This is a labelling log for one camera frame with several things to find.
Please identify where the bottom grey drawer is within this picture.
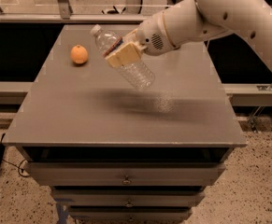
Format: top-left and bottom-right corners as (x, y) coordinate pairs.
(69, 206), (192, 221)

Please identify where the top grey drawer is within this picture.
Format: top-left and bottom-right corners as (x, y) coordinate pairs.
(24, 162), (225, 187)

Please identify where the middle grey drawer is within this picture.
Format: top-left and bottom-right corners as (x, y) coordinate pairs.
(52, 189), (205, 207)

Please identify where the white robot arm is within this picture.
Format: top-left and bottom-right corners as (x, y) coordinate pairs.
(105, 0), (272, 72)

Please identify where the grey drawer cabinet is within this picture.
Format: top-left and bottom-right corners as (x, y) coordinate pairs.
(2, 23), (249, 224)

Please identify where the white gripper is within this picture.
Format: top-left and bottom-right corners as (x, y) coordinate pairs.
(106, 10), (176, 68)

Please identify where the clear plastic water bottle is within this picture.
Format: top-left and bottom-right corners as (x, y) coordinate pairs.
(91, 24), (155, 91)

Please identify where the orange fruit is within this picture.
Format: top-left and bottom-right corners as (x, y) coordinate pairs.
(70, 45), (89, 64)

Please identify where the black floor cable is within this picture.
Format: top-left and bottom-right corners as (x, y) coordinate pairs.
(0, 146), (31, 178)

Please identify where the grey metal railing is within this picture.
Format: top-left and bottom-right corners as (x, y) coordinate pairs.
(0, 0), (272, 26)

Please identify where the grey drawer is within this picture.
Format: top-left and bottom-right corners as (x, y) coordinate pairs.
(24, 162), (225, 187)
(69, 206), (192, 221)
(52, 189), (205, 207)

